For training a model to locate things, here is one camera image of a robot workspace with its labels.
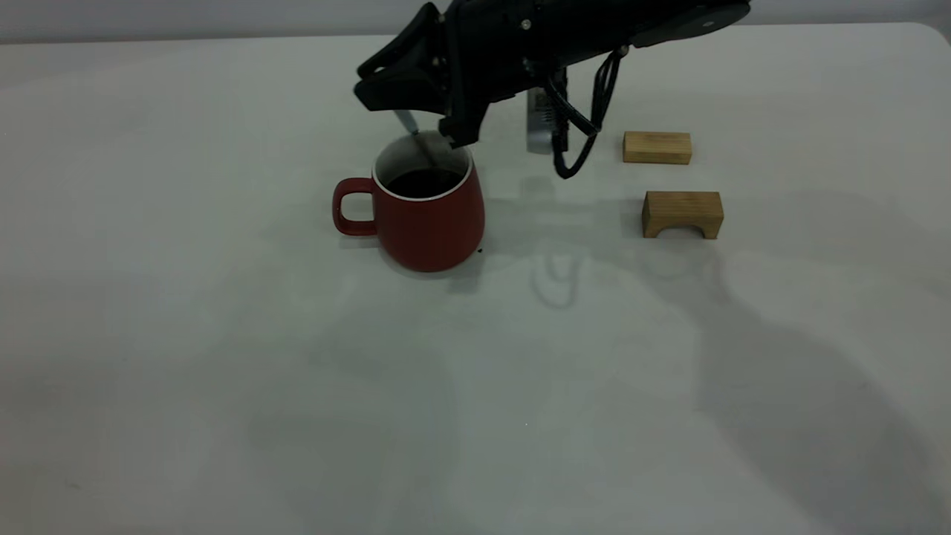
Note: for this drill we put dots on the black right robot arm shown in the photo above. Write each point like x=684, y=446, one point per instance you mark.
x=654, y=26

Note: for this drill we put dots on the arched wooden block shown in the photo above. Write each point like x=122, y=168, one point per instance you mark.
x=682, y=206

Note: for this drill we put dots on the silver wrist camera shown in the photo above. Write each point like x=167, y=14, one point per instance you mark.
x=541, y=122

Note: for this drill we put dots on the flat wooden block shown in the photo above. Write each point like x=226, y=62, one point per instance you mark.
x=657, y=147

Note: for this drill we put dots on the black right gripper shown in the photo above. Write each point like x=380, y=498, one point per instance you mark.
x=490, y=52

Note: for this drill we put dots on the red ceramic mug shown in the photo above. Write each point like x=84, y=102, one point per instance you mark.
x=431, y=227

